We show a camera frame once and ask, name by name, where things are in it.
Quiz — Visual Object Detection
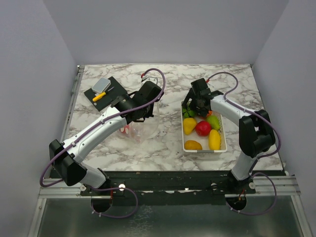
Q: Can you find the clear zip top bag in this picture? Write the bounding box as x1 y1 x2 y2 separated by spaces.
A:
116 102 160 144

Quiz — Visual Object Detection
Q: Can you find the red strawberry toy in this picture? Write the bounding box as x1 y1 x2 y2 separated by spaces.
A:
119 125 130 136

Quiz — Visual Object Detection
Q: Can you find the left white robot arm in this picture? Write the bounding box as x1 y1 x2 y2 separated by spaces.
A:
49 81 162 195

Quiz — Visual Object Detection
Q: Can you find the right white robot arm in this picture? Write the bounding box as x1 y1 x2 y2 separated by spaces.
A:
182 78 276 193

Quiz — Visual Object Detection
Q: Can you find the green pear toy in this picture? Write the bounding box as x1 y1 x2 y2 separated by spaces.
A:
206 115 220 131

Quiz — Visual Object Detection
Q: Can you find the red apple toy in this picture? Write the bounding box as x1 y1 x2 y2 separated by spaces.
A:
195 121 212 137

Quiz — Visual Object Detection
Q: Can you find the white plastic basket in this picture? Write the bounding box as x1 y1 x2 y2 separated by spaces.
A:
181 112 227 153

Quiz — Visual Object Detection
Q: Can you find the yellow lemon toy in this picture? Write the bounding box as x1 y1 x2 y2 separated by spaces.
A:
208 129 221 150

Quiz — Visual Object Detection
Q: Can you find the yellow orange mango toy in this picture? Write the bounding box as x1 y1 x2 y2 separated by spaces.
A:
184 140 202 150

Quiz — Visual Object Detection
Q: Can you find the grey plastic box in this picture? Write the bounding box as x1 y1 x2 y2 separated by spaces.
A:
91 78 111 94

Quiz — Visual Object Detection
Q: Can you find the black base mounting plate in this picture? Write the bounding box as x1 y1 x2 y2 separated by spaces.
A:
49 167 257 205

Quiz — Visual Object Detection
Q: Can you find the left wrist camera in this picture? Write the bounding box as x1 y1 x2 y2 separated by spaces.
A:
141 76 158 84

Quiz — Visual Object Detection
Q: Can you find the aluminium rail frame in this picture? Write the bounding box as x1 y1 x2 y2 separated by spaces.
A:
27 64 84 237

